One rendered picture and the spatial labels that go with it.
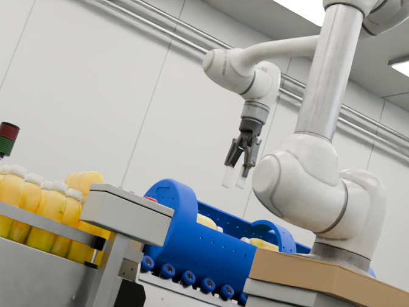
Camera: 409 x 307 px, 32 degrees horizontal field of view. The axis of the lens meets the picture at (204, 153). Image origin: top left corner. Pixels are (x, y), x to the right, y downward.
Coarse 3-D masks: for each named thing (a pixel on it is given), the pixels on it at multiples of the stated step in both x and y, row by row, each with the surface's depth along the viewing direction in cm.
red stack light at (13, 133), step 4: (0, 124) 231; (4, 124) 229; (0, 128) 230; (4, 128) 229; (8, 128) 229; (12, 128) 229; (0, 132) 229; (4, 132) 228; (8, 132) 228; (12, 132) 229; (16, 132) 231; (4, 136) 228; (8, 136) 228; (12, 136) 229; (16, 136) 231; (12, 140) 230
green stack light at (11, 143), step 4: (0, 136) 228; (0, 140) 228; (4, 140) 228; (8, 140) 228; (0, 144) 227; (4, 144) 228; (8, 144) 228; (12, 144) 230; (0, 148) 227; (4, 148) 228; (8, 148) 228; (12, 148) 230; (0, 152) 228; (4, 152) 228; (8, 152) 229; (8, 156) 230
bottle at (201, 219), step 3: (198, 216) 225; (201, 216) 226; (204, 216) 227; (198, 219) 224; (201, 219) 225; (204, 219) 226; (207, 219) 227; (210, 219) 228; (198, 222) 224; (201, 222) 225; (204, 222) 225; (207, 222) 226; (210, 222) 227; (213, 222) 228; (207, 225) 226; (210, 225) 226; (213, 225) 227; (216, 225) 231; (213, 228) 227; (216, 228) 229
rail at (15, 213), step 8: (0, 208) 173; (8, 208) 174; (16, 208) 175; (8, 216) 174; (16, 216) 175; (24, 216) 176; (32, 216) 177; (40, 216) 178; (32, 224) 177; (40, 224) 178; (48, 224) 179; (56, 224) 180; (64, 224) 181; (56, 232) 180; (64, 232) 181; (72, 232) 183; (80, 232) 184; (80, 240) 184; (88, 240) 185; (104, 248) 187; (128, 248) 191; (128, 256) 191; (136, 256) 192
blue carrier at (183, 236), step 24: (168, 192) 218; (192, 192) 217; (192, 216) 211; (216, 216) 242; (168, 240) 207; (192, 240) 210; (216, 240) 214; (240, 240) 219; (264, 240) 254; (288, 240) 234; (192, 264) 213; (216, 264) 216; (240, 264) 220; (216, 288) 224; (240, 288) 225
